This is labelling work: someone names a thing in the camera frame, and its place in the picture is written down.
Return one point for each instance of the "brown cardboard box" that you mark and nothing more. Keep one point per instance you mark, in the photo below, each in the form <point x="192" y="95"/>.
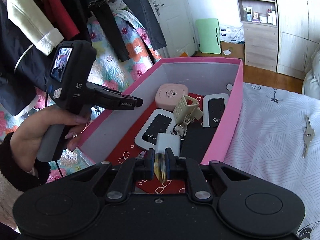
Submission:
<point x="233" y="50"/>

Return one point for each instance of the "white black wifi router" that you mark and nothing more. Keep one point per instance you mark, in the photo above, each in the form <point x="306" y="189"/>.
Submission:
<point x="213" y="108"/>

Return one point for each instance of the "floral quilt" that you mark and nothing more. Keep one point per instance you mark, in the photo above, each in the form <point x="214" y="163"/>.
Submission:
<point x="107" y="70"/>

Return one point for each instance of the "grey puffer jacket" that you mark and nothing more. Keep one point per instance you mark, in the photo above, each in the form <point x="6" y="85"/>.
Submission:
<point x="311" y="82"/>

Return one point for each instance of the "white power adapter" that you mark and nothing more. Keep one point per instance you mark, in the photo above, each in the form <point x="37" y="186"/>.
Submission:
<point x="165" y="140"/>

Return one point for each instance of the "red hanging garment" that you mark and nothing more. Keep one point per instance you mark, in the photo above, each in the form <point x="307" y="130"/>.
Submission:
<point x="60" y="18"/>

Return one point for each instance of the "wooden shelf cabinet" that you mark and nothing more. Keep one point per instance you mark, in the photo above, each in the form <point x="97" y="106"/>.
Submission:
<point x="261" y="32"/>

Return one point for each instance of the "silver keys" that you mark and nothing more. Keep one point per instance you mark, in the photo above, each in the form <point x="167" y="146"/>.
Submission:
<point x="308" y="136"/>

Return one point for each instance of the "black wallet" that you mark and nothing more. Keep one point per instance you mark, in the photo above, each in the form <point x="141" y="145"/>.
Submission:
<point x="197" y="141"/>

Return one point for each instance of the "pink rounded square case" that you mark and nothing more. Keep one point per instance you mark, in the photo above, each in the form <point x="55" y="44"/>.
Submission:
<point x="169" y="94"/>

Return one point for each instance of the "light wooden wardrobe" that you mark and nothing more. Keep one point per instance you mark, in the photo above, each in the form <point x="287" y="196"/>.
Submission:
<point x="298" y="22"/>

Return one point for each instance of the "cream hanging garment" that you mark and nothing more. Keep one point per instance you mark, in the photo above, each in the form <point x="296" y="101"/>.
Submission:
<point x="34" y="24"/>

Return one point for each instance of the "cream plastic hair claw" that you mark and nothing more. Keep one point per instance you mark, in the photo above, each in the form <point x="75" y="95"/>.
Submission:
<point x="187" y="108"/>

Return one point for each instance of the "white room door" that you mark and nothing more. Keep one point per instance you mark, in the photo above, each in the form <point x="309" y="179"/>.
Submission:
<point x="176" y="24"/>

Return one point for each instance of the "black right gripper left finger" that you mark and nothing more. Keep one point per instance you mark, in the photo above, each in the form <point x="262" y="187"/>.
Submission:
<point x="90" y="202"/>

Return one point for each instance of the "dark grey hanging coat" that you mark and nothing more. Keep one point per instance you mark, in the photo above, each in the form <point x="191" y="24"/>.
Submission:
<point x="142" y="10"/>

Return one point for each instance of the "black hanging garment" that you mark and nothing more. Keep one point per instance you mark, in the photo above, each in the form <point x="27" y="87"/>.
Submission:
<point x="80" y="12"/>

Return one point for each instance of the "person left hand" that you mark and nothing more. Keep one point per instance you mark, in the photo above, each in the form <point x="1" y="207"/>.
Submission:
<point x="25" y="141"/>

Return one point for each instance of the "pink cardboard storage box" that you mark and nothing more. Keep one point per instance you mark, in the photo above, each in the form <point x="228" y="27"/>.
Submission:
<point x="110" y="136"/>

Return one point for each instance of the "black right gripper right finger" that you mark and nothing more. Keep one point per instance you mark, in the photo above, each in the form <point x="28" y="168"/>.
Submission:
<point x="220" y="200"/>

